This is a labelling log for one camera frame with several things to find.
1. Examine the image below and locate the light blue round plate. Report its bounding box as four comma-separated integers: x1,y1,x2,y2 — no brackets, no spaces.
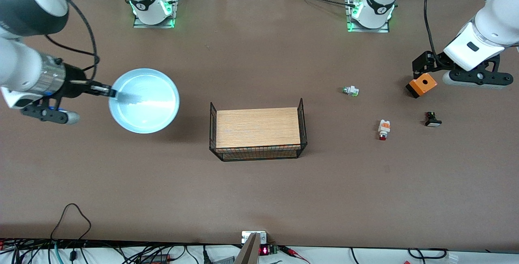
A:
108,68,180,134

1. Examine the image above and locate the red push button switch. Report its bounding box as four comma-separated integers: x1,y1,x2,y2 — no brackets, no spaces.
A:
377,120,391,141

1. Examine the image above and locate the black square white button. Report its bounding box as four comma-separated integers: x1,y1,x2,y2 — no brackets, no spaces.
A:
424,111,442,128

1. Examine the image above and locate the orange button enclosure box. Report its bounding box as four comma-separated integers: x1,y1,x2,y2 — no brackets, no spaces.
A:
405,72,438,99

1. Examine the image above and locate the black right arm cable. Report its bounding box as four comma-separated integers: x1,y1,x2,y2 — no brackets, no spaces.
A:
29,0,101,83

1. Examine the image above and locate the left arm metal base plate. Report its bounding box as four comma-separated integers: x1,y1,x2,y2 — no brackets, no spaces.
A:
345,0,390,34

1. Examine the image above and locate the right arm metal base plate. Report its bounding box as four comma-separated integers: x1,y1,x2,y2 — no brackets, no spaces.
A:
133,0,180,29

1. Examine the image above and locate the black looped thin cable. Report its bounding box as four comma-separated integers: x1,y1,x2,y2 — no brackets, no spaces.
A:
50,203,92,241

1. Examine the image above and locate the wire rack with wooden top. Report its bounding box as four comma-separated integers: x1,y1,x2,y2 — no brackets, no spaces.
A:
209,98,308,162

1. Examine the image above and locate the black flat looped cable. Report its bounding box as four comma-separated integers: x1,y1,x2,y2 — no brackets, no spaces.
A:
407,248,449,260

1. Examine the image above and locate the silver metal camera mount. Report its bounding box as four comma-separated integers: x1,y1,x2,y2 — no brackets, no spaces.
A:
233,231,268,264

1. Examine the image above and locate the red wire lead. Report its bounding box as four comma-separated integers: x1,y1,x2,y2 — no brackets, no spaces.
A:
279,246,311,264

